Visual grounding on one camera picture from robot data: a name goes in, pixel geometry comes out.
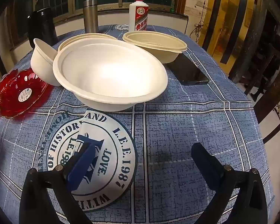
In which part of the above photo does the blue plaid tablecloth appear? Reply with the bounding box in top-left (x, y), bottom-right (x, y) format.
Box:
top-left (0, 24), bottom-right (276, 224)

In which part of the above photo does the large white foam bowl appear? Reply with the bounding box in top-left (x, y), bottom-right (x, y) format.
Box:
top-left (52, 38), bottom-right (168, 112)

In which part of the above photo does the steel thermos flask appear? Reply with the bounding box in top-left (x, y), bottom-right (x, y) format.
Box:
top-left (83, 0), bottom-right (99, 33)

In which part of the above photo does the black smartphone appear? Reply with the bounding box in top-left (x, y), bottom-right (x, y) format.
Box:
top-left (166, 53), bottom-right (209, 85)

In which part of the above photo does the small white bowl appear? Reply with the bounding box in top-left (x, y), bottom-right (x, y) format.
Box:
top-left (30, 38), bottom-right (62, 87)

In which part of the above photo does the gold striped door frame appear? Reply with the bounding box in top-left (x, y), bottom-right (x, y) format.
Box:
top-left (198, 0), bottom-right (264, 63)

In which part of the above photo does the black cylindrical canister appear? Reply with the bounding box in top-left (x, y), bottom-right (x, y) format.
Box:
top-left (27, 7), bottom-right (56, 48)

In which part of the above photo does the large red glass plate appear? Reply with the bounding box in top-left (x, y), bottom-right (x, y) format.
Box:
top-left (0, 71), bottom-right (50, 119)

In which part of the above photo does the dark wooden chair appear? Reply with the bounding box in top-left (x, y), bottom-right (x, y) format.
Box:
top-left (252, 44), bottom-right (280, 145)

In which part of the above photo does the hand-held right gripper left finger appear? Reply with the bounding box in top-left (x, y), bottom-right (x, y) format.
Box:
top-left (19, 142), bottom-right (96, 224)

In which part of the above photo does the white liquor bottle red cap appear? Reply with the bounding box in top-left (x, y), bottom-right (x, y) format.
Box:
top-left (128, 0), bottom-right (149, 32)

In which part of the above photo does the cream ribbed plastic bowl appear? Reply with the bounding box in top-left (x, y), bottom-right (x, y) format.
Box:
top-left (58, 33), bottom-right (118, 53)
top-left (122, 31), bottom-right (188, 64)

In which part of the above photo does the hanging black cable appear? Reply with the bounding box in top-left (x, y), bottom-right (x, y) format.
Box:
top-left (192, 0), bottom-right (204, 40)

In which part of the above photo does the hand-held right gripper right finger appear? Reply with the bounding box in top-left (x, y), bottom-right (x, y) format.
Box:
top-left (191, 142), bottom-right (269, 224)

